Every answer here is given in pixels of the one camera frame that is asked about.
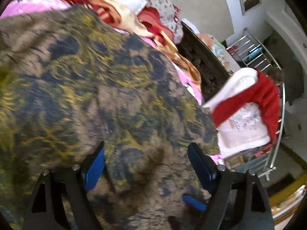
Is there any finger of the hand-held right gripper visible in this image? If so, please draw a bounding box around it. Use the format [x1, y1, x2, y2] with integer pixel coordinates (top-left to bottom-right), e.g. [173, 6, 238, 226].
[183, 195, 207, 212]

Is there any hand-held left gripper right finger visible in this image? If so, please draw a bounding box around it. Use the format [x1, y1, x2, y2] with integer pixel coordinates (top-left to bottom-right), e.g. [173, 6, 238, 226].
[187, 142, 275, 230]

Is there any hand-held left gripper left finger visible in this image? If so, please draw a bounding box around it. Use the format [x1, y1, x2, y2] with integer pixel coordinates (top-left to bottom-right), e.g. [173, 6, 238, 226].
[23, 141, 106, 230]

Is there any brown patterned cloth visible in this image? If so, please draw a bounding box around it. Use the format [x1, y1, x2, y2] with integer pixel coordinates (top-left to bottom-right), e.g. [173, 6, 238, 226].
[0, 5, 221, 230]

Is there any red and white garment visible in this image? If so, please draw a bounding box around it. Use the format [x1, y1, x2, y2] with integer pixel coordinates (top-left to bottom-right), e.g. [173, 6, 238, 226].
[203, 67, 281, 159]

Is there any pink penguin print blanket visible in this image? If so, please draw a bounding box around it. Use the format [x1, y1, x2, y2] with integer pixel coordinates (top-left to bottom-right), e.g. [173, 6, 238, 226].
[0, 0, 226, 167]

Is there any dark carved wooden headboard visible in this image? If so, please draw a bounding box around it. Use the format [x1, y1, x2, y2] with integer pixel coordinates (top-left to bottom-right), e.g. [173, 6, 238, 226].
[179, 21, 231, 101]

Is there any pink plush toy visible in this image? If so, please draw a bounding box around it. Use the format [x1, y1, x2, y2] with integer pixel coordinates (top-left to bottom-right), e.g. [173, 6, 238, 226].
[197, 32, 215, 49]

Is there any metal rack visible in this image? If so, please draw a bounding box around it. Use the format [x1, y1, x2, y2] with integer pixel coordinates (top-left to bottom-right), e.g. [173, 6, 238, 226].
[225, 27, 286, 181]

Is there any red and gold blanket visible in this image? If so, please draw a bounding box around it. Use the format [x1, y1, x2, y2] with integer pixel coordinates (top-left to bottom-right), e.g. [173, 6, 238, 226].
[14, 0, 202, 90]

